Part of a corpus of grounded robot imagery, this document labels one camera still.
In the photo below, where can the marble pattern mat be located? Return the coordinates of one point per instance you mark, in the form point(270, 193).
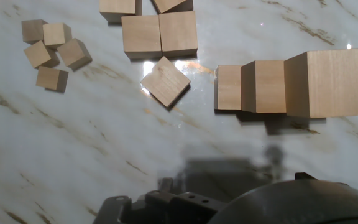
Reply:
point(73, 140)

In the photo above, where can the large wooden cube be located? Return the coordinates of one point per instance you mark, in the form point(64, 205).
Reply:
point(337, 81)
point(228, 87)
point(269, 85)

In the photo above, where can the medium wooden cube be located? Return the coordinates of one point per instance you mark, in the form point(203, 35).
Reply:
point(141, 34)
point(177, 31)
point(118, 7)
point(165, 81)
point(169, 3)

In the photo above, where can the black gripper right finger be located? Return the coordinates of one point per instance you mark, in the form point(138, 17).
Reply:
point(304, 176)

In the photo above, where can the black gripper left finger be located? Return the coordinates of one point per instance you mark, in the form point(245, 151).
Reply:
point(179, 208)

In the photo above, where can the small wooden cube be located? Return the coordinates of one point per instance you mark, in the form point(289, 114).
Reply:
point(37, 53)
point(71, 53)
point(48, 77)
point(31, 31)
point(54, 33)

